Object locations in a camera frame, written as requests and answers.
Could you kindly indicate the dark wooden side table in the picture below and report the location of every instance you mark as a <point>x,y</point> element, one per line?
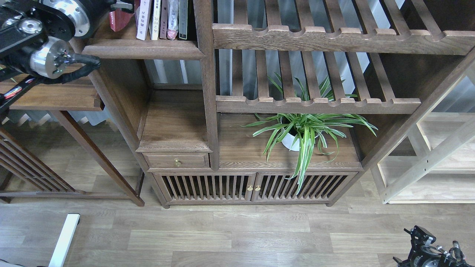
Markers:
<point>119,87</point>

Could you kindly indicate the light wooden shelf unit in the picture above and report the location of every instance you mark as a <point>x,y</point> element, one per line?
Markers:
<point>434,163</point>

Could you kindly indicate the white plant pot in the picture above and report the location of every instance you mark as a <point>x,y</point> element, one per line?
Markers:
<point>300,132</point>

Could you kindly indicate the dark wooden bookshelf cabinet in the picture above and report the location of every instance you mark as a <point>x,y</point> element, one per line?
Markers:
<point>387,60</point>

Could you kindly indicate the white metal leg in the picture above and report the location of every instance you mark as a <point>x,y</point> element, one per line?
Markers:
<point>64,241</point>

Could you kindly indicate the left slatted cabinet door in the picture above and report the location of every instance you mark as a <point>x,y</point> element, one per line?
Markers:
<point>205,188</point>

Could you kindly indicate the right slatted cabinet door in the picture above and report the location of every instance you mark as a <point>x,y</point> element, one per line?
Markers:
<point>317,187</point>

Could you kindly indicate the red hardcover book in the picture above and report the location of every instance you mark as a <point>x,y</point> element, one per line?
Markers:
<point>118,19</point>

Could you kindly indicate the white paperback book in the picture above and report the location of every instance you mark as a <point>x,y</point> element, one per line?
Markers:
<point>142,16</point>

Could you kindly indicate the yellow green cover book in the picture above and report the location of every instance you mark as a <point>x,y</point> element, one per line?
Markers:
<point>155,20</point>

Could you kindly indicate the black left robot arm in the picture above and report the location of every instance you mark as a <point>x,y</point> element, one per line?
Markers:
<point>35,36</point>

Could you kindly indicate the slatted cabinet door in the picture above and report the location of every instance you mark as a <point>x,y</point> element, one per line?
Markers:
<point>317,187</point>
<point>205,188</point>

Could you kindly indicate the white pink upright book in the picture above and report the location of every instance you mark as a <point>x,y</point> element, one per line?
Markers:
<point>173,16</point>

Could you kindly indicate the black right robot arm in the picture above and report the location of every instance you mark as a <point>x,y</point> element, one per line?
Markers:
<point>457,256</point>

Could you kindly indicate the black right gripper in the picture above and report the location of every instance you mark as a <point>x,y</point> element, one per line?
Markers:
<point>422,254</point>

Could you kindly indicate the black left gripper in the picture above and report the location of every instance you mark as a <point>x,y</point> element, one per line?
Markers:
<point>79,18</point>

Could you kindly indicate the green spider plant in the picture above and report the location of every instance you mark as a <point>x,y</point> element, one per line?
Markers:
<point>328,122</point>

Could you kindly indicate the brown spine upright book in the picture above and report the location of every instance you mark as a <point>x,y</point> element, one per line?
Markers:
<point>163,19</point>

